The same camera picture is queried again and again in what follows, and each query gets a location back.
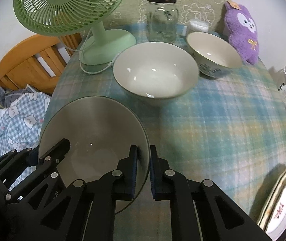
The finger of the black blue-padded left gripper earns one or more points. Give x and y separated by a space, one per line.
86 210

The blue checkered bedding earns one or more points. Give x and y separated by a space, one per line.
21 118

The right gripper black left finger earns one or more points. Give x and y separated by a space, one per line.
33 201

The small white ceramic bowl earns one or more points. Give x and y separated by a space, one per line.
100 131

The green plaid tablecloth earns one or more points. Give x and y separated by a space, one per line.
231 130

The wooden chair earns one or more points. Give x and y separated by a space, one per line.
36 61

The large white patterned bowl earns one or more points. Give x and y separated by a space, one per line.
215 57

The purple plush bunny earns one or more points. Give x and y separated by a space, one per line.
243 33

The cream scalloped bottom plate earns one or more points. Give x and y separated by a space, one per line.
266 211

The green desk fan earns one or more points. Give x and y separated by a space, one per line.
58 18

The medium white ceramic bowl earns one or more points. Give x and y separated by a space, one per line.
156 71

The glass jar with black lid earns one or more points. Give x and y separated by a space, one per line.
162 18

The cotton swab container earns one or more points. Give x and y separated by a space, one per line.
195 25

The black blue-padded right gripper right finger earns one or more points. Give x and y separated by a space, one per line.
199 210

